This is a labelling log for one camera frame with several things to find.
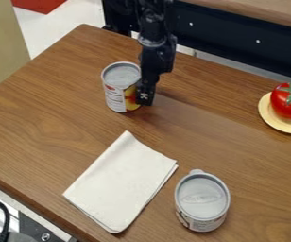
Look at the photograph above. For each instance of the red floor mat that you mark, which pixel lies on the red floor mat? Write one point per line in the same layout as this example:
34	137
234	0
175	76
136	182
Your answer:
38	4

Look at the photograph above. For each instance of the red toy tomato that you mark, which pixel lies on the red toy tomato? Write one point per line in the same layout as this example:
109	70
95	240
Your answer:
287	102

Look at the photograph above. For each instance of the can with yellow fruit label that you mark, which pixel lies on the can with yellow fruit label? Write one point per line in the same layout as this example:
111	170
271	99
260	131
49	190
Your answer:
119	85

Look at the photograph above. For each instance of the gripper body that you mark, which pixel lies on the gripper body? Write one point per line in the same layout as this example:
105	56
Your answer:
157	56

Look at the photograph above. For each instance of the white cloth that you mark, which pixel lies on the white cloth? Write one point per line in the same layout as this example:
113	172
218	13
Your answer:
120	184

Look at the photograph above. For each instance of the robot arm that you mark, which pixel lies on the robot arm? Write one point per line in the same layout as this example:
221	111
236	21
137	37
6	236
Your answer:
151	19

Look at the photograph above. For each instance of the can with white label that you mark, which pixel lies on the can with white label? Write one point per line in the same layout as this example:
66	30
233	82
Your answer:
202	201

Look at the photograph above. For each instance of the black framed wooden table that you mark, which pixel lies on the black framed wooden table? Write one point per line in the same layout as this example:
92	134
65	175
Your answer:
236	34

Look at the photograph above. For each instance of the yellow plate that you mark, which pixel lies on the yellow plate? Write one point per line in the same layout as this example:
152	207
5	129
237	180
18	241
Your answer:
278	123

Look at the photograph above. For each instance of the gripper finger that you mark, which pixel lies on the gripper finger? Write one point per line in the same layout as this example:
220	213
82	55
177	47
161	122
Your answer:
147	91

